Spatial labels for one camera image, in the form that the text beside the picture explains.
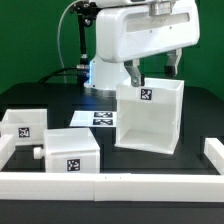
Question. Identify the white marker sheet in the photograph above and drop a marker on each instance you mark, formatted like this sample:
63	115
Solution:
93	119

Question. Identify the white right fence block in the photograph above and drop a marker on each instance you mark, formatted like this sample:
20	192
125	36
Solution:
214	151

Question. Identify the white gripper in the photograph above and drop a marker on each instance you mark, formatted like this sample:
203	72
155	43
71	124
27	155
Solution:
132	29

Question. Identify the white open drawer tray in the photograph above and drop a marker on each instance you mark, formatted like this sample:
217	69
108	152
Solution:
26	125

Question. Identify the white drawer with knob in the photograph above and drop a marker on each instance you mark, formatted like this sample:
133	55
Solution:
70	150

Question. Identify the white left fence block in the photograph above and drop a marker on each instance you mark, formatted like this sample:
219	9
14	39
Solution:
7	148

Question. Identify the white fence block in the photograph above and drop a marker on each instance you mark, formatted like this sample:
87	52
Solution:
7	148
214	151

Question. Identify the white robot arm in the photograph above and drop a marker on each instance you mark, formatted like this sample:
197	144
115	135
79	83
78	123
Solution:
104	76

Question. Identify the white front fence bar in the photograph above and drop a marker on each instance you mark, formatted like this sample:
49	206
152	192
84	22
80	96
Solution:
111	187

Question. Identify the white drawer cabinet box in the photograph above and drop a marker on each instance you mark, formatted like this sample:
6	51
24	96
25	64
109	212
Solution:
149	116

